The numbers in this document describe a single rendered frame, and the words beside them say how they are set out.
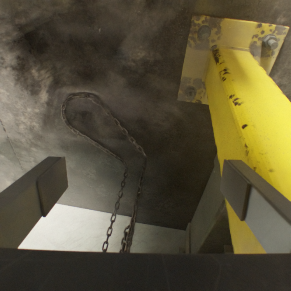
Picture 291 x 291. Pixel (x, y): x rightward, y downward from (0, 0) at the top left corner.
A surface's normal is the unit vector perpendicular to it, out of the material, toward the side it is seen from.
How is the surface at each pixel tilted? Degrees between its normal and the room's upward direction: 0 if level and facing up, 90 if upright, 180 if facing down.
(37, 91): 0
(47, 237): 90
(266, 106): 90
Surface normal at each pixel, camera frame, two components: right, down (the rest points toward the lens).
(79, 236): 0.07, -0.75
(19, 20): -0.14, 0.64
